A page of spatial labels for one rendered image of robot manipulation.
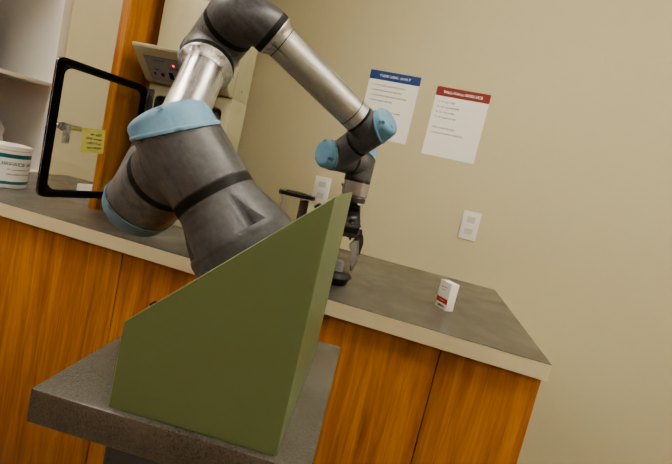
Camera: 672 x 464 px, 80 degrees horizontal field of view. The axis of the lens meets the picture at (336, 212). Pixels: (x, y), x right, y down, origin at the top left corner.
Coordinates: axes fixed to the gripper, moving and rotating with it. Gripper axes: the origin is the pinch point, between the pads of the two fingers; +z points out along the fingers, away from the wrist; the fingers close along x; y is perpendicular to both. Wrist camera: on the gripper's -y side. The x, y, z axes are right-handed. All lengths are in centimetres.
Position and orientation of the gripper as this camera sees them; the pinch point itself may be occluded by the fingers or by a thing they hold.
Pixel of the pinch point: (338, 265)
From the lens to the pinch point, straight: 114.6
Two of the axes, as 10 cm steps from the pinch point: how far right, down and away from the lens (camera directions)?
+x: -9.7, -2.2, -0.7
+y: -0.5, -1.1, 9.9
